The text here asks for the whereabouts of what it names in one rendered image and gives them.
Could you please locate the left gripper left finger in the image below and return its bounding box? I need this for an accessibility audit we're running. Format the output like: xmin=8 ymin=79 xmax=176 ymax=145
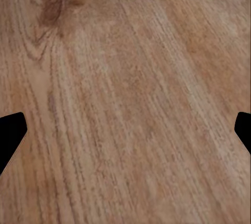
xmin=0 ymin=112 xmax=27 ymax=175

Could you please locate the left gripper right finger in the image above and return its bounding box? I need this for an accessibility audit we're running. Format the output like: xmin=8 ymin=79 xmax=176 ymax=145
xmin=234 ymin=112 xmax=251 ymax=154

